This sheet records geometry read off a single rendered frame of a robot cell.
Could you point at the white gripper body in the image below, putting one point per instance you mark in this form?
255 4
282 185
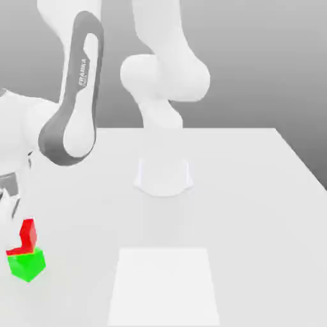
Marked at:
7 214

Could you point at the small red cube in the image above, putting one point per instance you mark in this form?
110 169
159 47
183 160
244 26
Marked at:
28 235

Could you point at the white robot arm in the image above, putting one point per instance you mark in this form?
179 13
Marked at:
163 76

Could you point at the small green cube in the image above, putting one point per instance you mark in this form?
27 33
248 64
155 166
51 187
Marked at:
25 265

